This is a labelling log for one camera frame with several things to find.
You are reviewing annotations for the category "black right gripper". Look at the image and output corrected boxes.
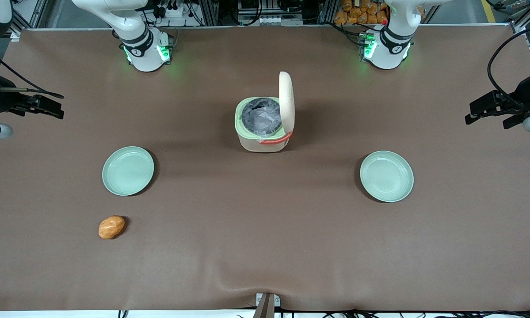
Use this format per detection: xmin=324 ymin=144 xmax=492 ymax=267
xmin=0 ymin=76 xmax=65 ymax=122

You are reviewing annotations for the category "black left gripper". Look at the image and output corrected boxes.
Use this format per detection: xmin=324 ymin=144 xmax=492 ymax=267
xmin=465 ymin=66 xmax=530 ymax=130

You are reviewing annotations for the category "beige rice cooker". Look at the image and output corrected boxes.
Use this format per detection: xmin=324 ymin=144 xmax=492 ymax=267
xmin=234 ymin=71 xmax=296 ymax=153

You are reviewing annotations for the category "pale green round plate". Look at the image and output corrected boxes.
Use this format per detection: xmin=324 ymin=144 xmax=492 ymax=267
xmin=359 ymin=151 xmax=415 ymax=203
xmin=102 ymin=146 xmax=155 ymax=197

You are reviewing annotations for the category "orange-brown potato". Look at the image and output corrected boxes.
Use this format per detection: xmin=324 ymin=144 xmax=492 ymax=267
xmin=98 ymin=215 xmax=126 ymax=240

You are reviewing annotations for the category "bag of orange breads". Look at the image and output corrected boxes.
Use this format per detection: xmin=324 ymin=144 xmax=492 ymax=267
xmin=334 ymin=0 xmax=389 ymax=26

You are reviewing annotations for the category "white power strip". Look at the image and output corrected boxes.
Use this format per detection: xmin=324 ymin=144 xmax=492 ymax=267
xmin=156 ymin=2 xmax=190 ymax=18

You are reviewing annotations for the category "brown table mat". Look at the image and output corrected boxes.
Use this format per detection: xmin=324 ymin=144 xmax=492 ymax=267
xmin=0 ymin=25 xmax=530 ymax=312

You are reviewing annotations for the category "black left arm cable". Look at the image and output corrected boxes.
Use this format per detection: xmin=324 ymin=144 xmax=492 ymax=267
xmin=487 ymin=23 xmax=530 ymax=111

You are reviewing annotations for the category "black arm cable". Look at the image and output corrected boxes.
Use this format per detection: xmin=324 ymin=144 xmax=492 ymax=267
xmin=487 ymin=23 xmax=530 ymax=111
xmin=0 ymin=43 xmax=65 ymax=99

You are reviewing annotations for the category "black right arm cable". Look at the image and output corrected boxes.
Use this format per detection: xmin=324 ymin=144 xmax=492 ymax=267
xmin=0 ymin=43 xmax=65 ymax=99

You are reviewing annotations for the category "aluminium frame profile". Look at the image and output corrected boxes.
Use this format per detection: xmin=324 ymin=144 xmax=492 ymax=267
xmin=8 ymin=0 xmax=49 ymax=41
xmin=510 ymin=0 xmax=530 ymax=34

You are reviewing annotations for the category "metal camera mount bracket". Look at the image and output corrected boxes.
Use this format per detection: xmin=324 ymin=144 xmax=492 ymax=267
xmin=252 ymin=292 xmax=281 ymax=318

